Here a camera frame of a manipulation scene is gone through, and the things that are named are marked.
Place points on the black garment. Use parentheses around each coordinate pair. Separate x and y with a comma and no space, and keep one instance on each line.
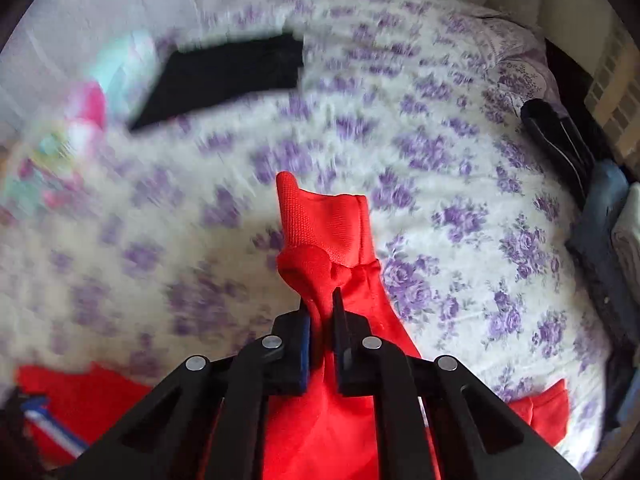
(550,130)

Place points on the red pants with striped side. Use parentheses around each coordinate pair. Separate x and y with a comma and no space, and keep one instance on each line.
(325,225)

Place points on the colourful printed pillow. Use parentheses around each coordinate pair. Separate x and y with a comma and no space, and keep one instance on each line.
(90,105)

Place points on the black folded cloth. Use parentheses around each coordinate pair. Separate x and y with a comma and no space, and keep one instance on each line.
(225,75)

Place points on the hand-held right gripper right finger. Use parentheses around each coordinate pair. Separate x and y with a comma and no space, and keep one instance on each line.
(341,360)

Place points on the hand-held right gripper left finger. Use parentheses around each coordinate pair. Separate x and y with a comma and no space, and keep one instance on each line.
(303,355)

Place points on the blue jeans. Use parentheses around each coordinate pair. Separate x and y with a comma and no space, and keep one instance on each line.
(600,210)

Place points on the purple floral pillow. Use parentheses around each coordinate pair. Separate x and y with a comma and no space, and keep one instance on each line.
(515,60)

